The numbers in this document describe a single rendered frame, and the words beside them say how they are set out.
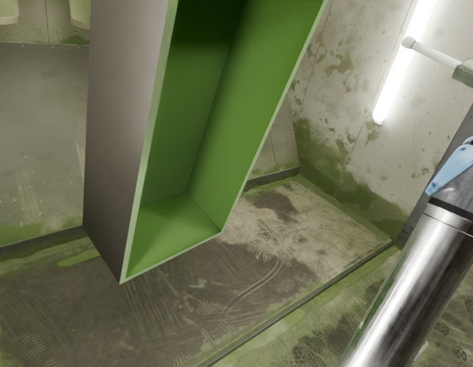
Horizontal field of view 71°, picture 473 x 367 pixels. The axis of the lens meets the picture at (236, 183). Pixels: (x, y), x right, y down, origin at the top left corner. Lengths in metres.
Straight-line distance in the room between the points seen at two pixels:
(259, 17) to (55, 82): 1.40
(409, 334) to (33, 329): 1.67
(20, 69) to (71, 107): 0.32
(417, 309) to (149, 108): 0.75
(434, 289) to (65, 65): 2.23
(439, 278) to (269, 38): 1.01
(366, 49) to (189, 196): 1.83
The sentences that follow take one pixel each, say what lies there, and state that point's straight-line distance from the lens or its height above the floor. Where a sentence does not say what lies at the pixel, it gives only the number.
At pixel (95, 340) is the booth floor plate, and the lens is 1.89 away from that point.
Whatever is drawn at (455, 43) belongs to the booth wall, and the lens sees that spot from 2.71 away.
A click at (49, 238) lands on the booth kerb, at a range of 2.29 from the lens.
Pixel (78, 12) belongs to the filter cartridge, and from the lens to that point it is 2.15.
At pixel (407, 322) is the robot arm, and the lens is 0.73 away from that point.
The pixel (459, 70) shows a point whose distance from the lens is 1.09.
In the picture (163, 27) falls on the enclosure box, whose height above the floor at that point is 1.50.
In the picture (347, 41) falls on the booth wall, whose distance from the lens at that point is 3.07.
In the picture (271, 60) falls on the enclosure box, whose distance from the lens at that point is 1.37.
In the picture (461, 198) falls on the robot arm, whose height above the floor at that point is 1.36.
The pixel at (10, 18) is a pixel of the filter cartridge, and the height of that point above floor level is 1.28.
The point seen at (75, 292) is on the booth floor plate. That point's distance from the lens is 2.08.
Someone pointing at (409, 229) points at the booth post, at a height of 0.21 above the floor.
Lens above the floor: 1.61
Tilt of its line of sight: 31 degrees down
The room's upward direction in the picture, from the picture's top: 12 degrees clockwise
